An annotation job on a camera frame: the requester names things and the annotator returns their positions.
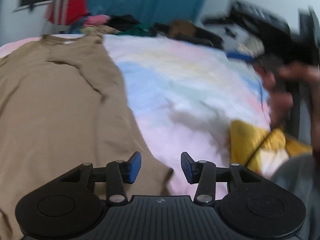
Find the black garment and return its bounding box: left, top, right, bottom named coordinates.
left=105, top=15, right=140, bottom=31

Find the green garment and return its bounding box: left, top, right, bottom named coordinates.
left=117, top=24, right=157, bottom=37

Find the person's right hand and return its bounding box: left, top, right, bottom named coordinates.
left=253, top=62, right=319, bottom=134

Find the white patterned garment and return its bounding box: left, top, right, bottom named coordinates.
left=235, top=37, right=265, bottom=57

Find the tan t-shirt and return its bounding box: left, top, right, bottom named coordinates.
left=1, top=33, right=172, bottom=239

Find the black sofa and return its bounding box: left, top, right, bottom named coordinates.
left=153, top=23, right=224, bottom=50

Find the beige patterned garment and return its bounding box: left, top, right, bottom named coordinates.
left=80, top=25, right=120, bottom=35

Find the yellow white quilted cloth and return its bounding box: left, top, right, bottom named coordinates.
left=230, top=120, right=312, bottom=179

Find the pink garment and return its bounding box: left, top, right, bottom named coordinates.
left=83, top=15, right=111, bottom=27

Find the pastel rainbow bed sheet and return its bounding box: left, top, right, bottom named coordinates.
left=3, top=35, right=270, bottom=195

